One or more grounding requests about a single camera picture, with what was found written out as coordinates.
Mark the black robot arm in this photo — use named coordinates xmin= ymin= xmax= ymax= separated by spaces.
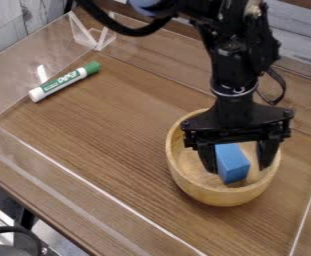
xmin=130 ymin=0 xmax=294 ymax=174

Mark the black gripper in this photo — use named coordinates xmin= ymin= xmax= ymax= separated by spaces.
xmin=181 ymin=94 xmax=296 ymax=175

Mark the black cable bottom left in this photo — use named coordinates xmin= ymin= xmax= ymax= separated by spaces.
xmin=0 ymin=226 xmax=43 ymax=256

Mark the black metal base bracket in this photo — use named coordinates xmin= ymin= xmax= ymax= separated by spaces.
xmin=14 ymin=236 xmax=50 ymax=256

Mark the blue rectangular block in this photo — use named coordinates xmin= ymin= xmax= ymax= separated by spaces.
xmin=216 ymin=144 xmax=250 ymax=184

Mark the brown wooden bowl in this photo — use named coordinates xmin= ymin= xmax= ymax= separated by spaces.
xmin=166 ymin=108 xmax=282 ymax=207

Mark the green white dry-erase marker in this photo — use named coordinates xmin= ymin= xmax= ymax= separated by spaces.
xmin=29 ymin=61 xmax=102 ymax=102

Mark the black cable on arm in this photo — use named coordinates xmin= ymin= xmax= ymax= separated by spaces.
xmin=75 ymin=0 xmax=182 ymax=38

